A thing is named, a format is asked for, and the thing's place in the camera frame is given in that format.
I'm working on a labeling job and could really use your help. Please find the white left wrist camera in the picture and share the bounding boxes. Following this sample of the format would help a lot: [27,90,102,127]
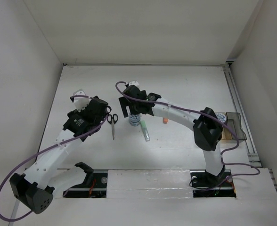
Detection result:
[70,89,90,112]

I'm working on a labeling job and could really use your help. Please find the green highlighter clear cap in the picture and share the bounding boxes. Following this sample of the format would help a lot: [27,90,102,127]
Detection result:
[140,121,150,142]

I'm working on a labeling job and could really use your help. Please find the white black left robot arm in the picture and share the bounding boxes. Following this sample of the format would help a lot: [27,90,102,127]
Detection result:
[9,95,111,214]

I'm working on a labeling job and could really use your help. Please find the aluminium side rail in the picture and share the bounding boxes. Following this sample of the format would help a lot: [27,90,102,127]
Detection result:
[225,61,277,188]

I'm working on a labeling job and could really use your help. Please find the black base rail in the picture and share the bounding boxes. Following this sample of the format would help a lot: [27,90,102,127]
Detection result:
[63,170,236,199]

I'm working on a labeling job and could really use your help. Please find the blue white round jar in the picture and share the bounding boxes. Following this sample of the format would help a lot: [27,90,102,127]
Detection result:
[216,113,228,124]
[129,114,141,127]

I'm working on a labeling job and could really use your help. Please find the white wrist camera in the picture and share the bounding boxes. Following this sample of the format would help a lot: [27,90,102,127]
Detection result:
[70,89,90,112]
[128,81,139,87]

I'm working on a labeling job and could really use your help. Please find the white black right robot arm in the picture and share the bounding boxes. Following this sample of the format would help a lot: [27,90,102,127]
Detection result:
[118,84,225,187]

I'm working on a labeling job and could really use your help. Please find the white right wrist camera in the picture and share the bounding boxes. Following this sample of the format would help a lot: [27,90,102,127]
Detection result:
[128,81,139,87]

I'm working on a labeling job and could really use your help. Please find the wooden tray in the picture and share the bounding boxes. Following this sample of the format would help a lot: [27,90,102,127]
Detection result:
[221,112,233,141]

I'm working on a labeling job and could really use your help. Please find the black handled scissors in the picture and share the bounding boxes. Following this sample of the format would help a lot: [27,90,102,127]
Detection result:
[107,113,118,140]

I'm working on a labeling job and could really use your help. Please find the smoked grey plastic tray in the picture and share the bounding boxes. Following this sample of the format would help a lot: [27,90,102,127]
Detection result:
[226,112,247,141]

